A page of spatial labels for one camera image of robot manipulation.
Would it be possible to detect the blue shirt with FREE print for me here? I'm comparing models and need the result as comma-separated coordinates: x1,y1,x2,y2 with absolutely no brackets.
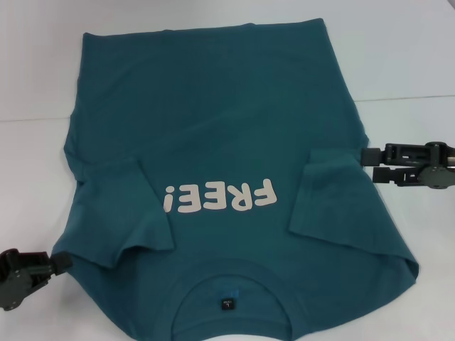
49,16,420,341

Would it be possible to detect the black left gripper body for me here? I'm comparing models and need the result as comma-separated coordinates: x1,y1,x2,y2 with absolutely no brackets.
0,248,53,310

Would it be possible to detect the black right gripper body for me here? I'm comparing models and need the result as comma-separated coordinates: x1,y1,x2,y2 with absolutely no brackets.
419,141,455,191

